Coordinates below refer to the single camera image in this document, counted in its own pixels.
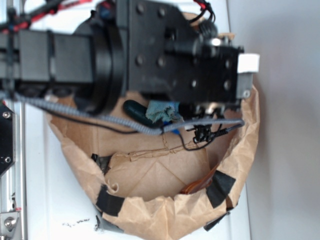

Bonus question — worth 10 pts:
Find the black cable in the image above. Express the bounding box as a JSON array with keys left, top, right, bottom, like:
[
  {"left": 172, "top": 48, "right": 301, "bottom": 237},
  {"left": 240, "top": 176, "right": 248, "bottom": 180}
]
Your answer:
[{"left": 44, "top": 106, "right": 226, "bottom": 152}]

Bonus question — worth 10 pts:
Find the blue-green woven cloth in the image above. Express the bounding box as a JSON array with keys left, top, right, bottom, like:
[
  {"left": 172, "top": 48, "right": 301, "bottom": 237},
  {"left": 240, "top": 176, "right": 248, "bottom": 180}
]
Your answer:
[{"left": 145, "top": 100, "right": 183, "bottom": 123}]

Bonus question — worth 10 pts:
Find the orange-brown paper handle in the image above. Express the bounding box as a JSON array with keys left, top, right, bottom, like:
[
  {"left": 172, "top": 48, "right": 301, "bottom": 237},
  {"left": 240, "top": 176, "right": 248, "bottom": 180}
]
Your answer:
[{"left": 180, "top": 164, "right": 219, "bottom": 195}]

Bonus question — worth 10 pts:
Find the crumpled brown paper bag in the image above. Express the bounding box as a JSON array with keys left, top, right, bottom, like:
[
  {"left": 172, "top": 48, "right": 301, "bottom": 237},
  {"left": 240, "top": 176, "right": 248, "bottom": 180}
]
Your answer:
[{"left": 47, "top": 88, "right": 260, "bottom": 240}]

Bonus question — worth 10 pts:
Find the dark green toy cucumber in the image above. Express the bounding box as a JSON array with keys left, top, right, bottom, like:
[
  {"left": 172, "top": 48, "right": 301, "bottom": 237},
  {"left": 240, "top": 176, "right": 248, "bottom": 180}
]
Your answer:
[{"left": 122, "top": 100, "right": 155, "bottom": 128}]

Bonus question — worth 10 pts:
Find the aluminium extrusion rail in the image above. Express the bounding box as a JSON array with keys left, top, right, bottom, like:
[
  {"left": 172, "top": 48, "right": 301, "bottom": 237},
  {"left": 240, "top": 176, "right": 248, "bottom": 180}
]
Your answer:
[{"left": 0, "top": 100, "right": 28, "bottom": 240}]

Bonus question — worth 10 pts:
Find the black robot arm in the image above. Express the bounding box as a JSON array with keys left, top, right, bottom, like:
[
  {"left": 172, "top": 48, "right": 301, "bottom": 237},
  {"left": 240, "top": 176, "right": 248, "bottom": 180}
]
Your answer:
[{"left": 0, "top": 0, "right": 259, "bottom": 115}]

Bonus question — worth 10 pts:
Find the grey coiled cable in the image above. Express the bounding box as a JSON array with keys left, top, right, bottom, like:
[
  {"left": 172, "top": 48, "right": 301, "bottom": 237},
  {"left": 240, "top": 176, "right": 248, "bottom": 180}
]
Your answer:
[{"left": 9, "top": 93, "right": 245, "bottom": 136}]

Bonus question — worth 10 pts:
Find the black octagonal mount plate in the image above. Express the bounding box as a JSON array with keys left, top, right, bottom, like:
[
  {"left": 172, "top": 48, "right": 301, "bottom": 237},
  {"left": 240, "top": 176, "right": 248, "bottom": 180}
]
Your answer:
[{"left": 0, "top": 100, "right": 15, "bottom": 177}]

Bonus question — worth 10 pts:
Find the black tape patch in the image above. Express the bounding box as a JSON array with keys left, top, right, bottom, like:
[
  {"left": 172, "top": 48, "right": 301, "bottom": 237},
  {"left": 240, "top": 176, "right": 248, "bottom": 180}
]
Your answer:
[
  {"left": 203, "top": 211, "right": 230, "bottom": 232},
  {"left": 95, "top": 185, "right": 125, "bottom": 217},
  {"left": 206, "top": 170, "right": 236, "bottom": 208},
  {"left": 95, "top": 213, "right": 124, "bottom": 234}
]

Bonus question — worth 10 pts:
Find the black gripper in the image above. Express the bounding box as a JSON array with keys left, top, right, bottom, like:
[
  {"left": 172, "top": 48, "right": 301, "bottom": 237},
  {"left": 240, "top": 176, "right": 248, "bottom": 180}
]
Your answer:
[{"left": 117, "top": 0, "right": 259, "bottom": 106}]

